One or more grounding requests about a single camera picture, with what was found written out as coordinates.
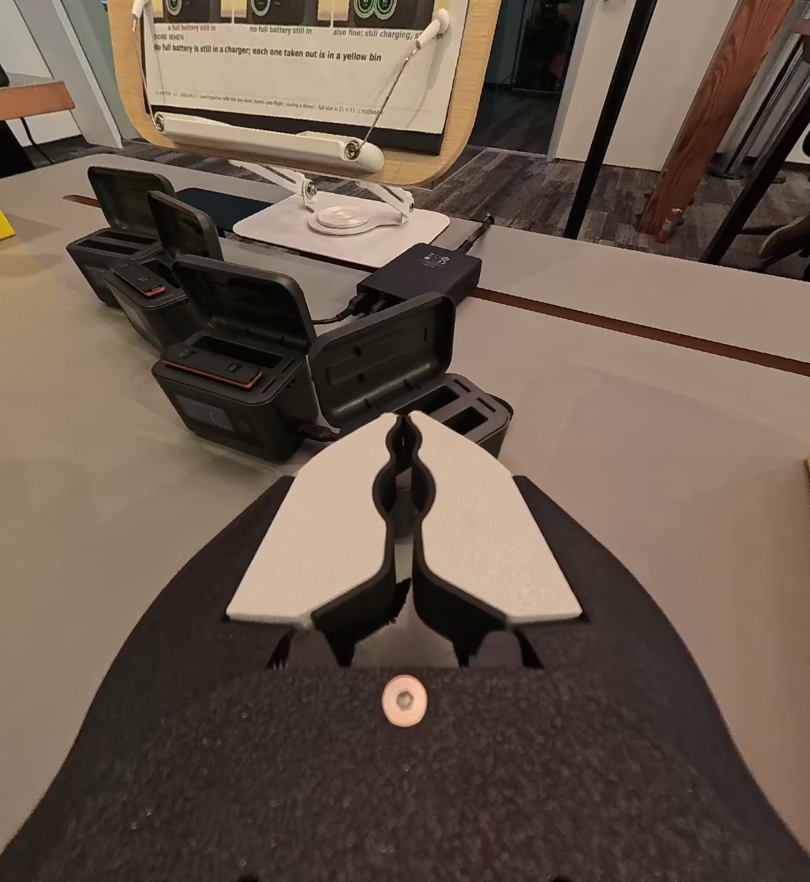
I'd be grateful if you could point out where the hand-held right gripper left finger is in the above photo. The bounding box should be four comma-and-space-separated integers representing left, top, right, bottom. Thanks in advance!
226, 412, 410, 666

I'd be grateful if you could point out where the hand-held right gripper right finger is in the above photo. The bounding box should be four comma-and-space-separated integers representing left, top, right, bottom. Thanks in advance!
403, 411, 585, 668

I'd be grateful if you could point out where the orange trimmed black battery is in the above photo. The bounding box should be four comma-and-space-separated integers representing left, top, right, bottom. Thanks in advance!
162, 348, 265, 391
114, 260, 169, 299

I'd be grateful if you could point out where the black usb charging hub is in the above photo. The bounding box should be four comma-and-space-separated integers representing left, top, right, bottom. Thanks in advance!
355, 243, 483, 312

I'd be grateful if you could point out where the dark blue flat pad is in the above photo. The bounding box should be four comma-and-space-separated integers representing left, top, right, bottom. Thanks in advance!
174, 186, 297, 239

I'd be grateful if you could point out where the black metal pole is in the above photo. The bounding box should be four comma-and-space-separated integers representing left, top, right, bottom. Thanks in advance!
563, 0, 658, 239

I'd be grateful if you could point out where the printed instruction sheet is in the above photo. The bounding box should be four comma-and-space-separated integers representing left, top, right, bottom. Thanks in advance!
142, 0, 472, 157

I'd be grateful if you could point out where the wooden beam leg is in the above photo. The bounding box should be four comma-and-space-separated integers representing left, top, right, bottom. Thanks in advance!
638, 0, 796, 237

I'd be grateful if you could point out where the black hub power cable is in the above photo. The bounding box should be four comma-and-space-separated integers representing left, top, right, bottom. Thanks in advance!
456, 215, 495, 253

